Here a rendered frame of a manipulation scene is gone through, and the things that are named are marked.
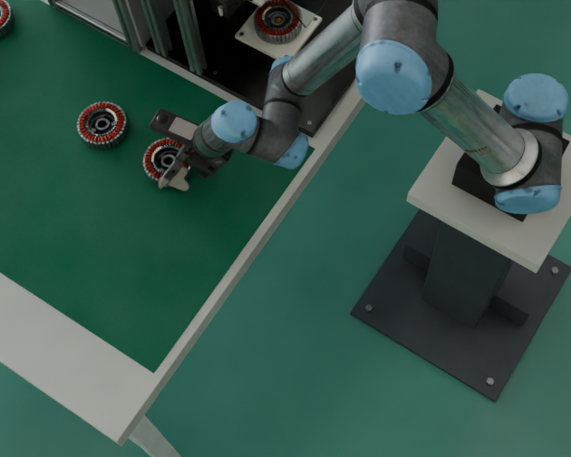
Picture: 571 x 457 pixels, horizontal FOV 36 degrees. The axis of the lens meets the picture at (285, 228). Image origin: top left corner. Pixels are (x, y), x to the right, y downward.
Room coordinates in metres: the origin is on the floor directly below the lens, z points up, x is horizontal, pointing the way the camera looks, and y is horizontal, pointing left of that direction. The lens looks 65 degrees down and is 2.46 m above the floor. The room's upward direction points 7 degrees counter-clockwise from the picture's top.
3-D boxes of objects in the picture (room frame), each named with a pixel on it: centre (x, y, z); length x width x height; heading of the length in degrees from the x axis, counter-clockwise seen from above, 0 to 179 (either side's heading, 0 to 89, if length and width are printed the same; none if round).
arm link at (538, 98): (0.85, -0.50, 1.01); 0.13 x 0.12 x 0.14; 165
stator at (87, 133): (1.08, 0.39, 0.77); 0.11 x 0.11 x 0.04
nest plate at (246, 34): (1.29, -0.04, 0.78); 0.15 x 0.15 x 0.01; 51
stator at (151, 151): (0.97, 0.24, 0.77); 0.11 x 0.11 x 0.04
